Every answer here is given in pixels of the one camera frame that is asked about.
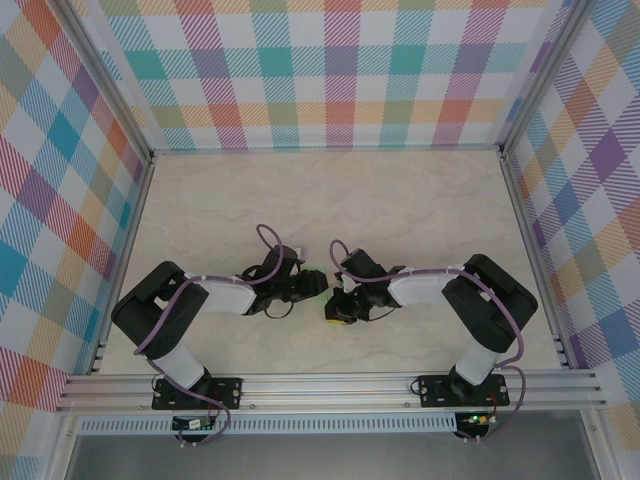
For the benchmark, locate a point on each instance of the light green paper sheet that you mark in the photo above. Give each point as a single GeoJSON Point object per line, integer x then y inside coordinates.
{"type": "Point", "coordinates": [320, 299]}

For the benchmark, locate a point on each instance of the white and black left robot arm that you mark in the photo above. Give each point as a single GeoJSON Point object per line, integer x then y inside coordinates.
{"type": "Point", "coordinates": [155, 312]}

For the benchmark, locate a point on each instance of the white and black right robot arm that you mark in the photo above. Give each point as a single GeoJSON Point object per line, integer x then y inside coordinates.
{"type": "Point", "coordinates": [492, 305]}

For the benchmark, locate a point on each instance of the grey metal sheet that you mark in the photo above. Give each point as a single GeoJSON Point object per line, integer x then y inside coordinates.
{"type": "Point", "coordinates": [325, 457]}

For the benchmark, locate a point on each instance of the small black circuit board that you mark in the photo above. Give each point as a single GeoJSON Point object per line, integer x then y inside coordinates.
{"type": "Point", "coordinates": [192, 424]}

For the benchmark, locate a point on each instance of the circuit board with green light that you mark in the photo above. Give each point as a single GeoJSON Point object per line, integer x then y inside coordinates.
{"type": "Point", "coordinates": [477, 419]}

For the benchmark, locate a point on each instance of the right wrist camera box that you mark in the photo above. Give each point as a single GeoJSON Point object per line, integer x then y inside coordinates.
{"type": "Point", "coordinates": [342, 285]}

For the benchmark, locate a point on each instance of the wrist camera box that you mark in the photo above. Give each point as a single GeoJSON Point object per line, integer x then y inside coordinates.
{"type": "Point", "coordinates": [300, 252]}
{"type": "Point", "coordinates": [342, 285]}

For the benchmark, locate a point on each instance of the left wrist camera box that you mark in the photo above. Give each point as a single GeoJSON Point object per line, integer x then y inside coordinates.
{"type": "Point", "coordinates": [300, 252]}

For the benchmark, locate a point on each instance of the wide aluminium mounting rail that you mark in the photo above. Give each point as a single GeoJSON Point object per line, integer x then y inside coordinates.
{"type": "Point", "coordinates": [325, 392]}

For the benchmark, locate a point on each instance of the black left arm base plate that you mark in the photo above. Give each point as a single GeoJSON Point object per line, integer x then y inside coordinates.
{"type": "Point", "coordinates": [230, 392]}

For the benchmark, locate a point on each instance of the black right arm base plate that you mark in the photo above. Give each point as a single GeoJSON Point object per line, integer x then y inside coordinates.
{"type": "Point", "coordinates": [432, 395]}

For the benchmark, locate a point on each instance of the aluminium table edge rail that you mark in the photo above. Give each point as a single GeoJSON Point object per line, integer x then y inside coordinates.
{"type": "Point", "coordinates": [131, 225]}
{"type": "Point", "coordinates": [532, 250]}

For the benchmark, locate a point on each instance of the aluminium frame post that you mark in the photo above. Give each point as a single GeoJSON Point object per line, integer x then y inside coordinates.
{"type": "Point", "coordinates": [100, 75]}
{"type": "Point", "coordinates": [540, 75]}

